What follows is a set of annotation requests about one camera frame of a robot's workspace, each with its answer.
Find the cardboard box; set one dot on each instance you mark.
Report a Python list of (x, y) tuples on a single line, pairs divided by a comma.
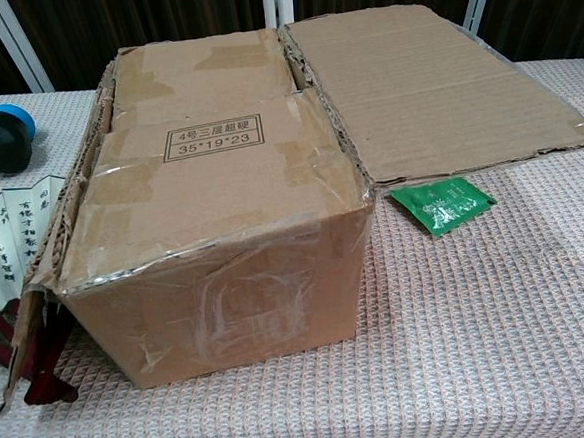
[(209, 184)]

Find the green tea sachet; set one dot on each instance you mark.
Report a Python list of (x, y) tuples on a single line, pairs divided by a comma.
[(442, 213)]

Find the pink waffle tablecloth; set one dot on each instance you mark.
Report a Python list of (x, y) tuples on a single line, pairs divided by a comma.
[(479, 316)]

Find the calligraphy folding fan, red ribs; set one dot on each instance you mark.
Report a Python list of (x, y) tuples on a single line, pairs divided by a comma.
[(3, 239)]

